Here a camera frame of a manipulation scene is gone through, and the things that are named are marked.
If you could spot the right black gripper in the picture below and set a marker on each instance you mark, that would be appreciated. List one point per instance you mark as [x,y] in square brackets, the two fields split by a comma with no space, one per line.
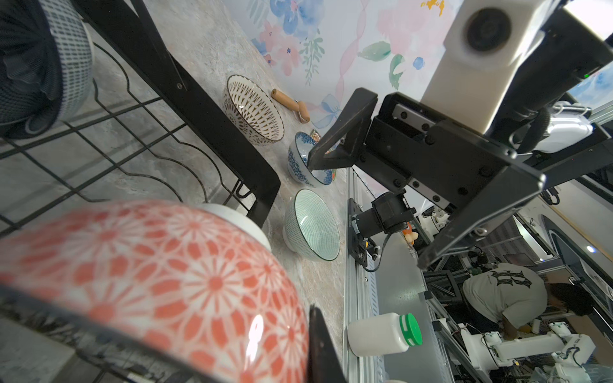
[480,182]

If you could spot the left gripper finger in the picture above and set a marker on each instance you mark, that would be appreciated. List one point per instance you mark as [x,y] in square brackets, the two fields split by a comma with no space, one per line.
[323,364]

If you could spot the light green bowl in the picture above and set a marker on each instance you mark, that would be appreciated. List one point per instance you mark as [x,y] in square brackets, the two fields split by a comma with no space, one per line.
[310,229]

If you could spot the grey floral patterned bowl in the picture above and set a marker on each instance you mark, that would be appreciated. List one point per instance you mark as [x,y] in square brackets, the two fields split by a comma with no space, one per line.
[181,280]

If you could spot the brown white lattice bowl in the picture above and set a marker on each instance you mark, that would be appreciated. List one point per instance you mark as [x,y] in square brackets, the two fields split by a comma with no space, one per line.
[250,109]

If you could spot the dark blue striped bowl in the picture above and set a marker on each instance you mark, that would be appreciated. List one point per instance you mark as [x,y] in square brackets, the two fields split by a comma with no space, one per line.
[47,61]

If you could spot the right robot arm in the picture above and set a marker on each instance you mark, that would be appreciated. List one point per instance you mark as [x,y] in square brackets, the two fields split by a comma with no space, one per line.
[494,128]

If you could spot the black two-tier dish rack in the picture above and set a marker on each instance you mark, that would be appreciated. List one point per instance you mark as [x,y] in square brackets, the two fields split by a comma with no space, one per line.
[148,122]

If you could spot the green lid bottle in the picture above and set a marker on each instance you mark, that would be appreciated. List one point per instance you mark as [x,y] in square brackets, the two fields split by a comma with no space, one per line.
[384,334]

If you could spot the wooden roller tool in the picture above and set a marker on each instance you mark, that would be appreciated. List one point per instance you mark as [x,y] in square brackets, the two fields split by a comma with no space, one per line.
[298,107]

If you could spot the person in white shirt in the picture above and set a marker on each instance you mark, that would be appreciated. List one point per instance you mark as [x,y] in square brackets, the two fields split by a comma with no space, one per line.
[508,297]

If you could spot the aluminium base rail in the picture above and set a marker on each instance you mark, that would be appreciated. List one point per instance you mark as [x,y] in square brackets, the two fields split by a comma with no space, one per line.
[398,286]

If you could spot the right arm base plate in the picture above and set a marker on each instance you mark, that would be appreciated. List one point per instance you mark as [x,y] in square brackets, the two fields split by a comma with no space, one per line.
[362,225]

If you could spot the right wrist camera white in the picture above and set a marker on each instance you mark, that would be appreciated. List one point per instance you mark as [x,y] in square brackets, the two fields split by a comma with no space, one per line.
[485,46]

